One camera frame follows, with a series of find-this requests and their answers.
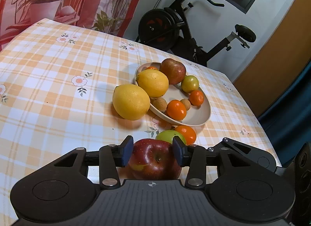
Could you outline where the dark blue curtain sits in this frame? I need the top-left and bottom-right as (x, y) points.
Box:
(258, 61), (311, 166)

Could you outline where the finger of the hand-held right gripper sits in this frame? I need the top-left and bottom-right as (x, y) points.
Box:
(220, 138), (277, 173)

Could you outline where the green apple in plate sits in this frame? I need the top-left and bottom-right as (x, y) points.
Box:
(181, 75), (200, 94)

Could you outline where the black exercise bike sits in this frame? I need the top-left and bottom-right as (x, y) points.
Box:
(135, 0), (257, 68)

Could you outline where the beige round plate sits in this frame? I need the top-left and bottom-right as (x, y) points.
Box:
(134, 62), (211, 127)

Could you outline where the orange checked floral tablecloth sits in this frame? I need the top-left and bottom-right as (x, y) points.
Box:
(0, 18), (282, 222)

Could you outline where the wooden door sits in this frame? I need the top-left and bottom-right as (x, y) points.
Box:
(233, 0), (311, 117)

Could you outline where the red apple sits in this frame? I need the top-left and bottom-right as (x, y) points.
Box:
(128, 138), (182, 180)
(159, 58), (187, 85)

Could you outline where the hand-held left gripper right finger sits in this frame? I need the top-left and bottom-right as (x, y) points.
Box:
(172, 137), (235, 189)

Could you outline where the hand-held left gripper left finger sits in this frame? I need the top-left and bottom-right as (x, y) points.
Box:
(49, 136), (134, 189)

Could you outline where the large yellow lemon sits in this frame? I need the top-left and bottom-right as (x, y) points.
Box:
(136, 69), (169, 98)

